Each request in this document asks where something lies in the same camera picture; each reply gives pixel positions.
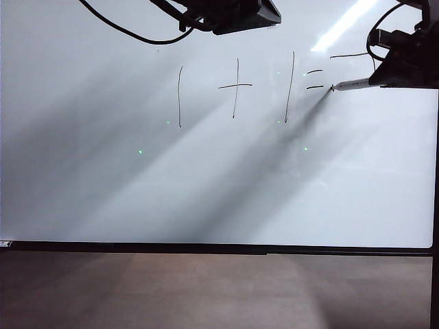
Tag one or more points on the grey marker pen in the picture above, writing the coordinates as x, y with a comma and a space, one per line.
353, 84

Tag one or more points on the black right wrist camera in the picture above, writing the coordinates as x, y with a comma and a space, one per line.
391, 37

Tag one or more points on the black whiteboard bottom rail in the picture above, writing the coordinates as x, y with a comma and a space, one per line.
205, 248

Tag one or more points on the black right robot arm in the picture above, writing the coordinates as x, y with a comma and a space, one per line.
428, 13

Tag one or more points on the white whiteboard with black writing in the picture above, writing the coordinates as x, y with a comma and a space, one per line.
103, 154

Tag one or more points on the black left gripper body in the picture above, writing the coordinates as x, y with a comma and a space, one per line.
243, 18

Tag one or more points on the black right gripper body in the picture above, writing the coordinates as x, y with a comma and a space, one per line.
411, 66

